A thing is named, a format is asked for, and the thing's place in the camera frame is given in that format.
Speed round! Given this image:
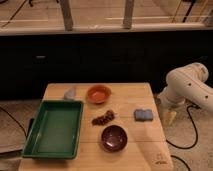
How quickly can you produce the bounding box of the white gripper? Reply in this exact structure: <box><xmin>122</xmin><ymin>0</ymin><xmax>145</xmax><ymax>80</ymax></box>
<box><xmin>159</xmin><ymin>99</ymin><xmax>177</xmax><ymax>126</ymax></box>

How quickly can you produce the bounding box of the blue sponge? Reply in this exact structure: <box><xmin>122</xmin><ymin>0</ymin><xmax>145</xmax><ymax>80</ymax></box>
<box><xmin>134</xmin><ymin>109</ymin><xmax>153</xmax><ymax>122</ymax></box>

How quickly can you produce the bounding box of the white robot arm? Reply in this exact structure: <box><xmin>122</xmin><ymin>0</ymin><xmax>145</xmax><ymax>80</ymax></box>
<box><xmin>158</xmin><ymin>63</ymin><xmax>213</xmax><ymax>126</ymax></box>

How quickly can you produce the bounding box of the green plastic tray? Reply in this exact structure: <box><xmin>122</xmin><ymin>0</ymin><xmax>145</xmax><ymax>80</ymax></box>
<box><xmin>22</xmin><ymin>100</ymin><xmax>83</xmax><ymax>159</ymax></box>

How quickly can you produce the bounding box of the dark purple bowl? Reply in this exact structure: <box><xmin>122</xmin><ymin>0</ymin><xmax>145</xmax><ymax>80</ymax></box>
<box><xmin>101</xmin><ymin>125</ymin><xmax>128</xmax><ymax>152</ymax></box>

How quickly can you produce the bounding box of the brown grape bunch toy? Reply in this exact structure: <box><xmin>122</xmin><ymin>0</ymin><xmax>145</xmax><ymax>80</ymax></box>
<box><xmin>92</xmin><ymin>110</ymin><xmax>115</xmax><ymax>125</ymax></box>

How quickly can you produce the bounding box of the orange bowl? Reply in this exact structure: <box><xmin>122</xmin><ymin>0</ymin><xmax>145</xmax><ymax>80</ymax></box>
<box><xmin>86</xmin><ymin>85</ymin><xmax>111</xmax><ymax>104</ymax></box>

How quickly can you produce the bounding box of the small grey cloth object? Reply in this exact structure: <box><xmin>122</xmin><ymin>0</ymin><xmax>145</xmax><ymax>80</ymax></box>
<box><xmin>64</xmin><ymin>87</ymin><xmax>76</xmax><ymax>100</ymax></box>

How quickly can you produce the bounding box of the white table leg right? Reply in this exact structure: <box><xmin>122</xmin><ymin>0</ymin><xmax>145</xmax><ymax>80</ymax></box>
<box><xmin>123</xmin><ymin>0</ymin><xmax>134</xmax><ymax>29</ymax></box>

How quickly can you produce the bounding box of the white table leg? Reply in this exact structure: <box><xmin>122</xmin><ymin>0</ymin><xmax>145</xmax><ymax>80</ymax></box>
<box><xmin>123</xmin><ymin>0</ymin><xmax>134</xmax><ymax>29</ymax></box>
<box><xmin>59</xmin><ymin>0</ymin><xmax>73</xmax><ymax>31</ymax></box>

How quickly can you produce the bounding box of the white table leg left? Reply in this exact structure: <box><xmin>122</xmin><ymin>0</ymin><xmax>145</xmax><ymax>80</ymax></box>
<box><xmin>59</xmin><ymin>0</ymin><xmax>73</xmax><ymax>31</ymax></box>

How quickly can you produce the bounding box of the black floor cable right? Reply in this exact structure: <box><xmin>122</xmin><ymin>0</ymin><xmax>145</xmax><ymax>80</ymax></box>
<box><xmin>165</xmin><ymin>105</ymin><xmax>200</xmax><ymax>150</ymax></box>

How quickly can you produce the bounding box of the black floor cable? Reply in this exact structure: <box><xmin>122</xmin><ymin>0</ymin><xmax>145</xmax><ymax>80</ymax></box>
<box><xmin>165</xmin><ymin>105</ymin><xmax>200</xmax><ymax>150</ymax></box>
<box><xmin>0</xmin><ymin>106</ymin><xmax>28</xmax><ymax>138</ymax></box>

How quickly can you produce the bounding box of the black floor cable left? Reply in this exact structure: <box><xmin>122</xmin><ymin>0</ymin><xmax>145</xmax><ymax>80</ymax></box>
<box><xmin>0</xmin><ymin>106</ymin><xmax>28</xmax><ymax>138</ymax></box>

